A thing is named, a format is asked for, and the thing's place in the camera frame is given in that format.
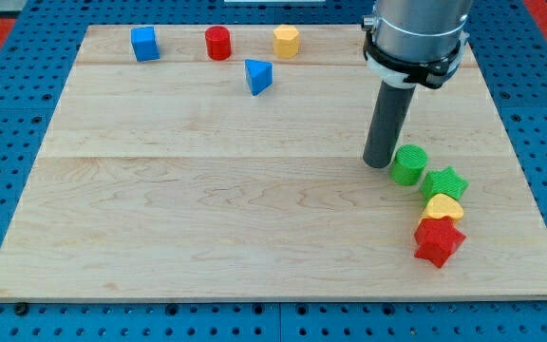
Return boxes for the green cylinder block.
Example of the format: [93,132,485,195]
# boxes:
[390,144,428,186]

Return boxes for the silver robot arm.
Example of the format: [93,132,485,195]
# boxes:
[361,0,473,89]

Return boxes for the green star block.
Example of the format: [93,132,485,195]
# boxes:
[421,166,469,200]

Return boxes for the red star block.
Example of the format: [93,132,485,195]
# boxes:
[414,218,466,269]

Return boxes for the light wooden board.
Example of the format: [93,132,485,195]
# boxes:
[0,26,547,303]

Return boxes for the blue triangle block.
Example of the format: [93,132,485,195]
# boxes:
[244,59,273,96]

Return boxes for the yellow hexagon block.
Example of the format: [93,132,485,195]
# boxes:
[273,25,300,58]

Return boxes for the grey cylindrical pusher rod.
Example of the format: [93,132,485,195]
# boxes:
[363,82,415,168]

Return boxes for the red cylinder block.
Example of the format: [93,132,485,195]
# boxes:
[204,26,232,61]

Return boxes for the yellow heart block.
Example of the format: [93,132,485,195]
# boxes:
[420,193,464,222]

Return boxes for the blue cube block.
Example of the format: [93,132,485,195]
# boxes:
[130,27,160,62]

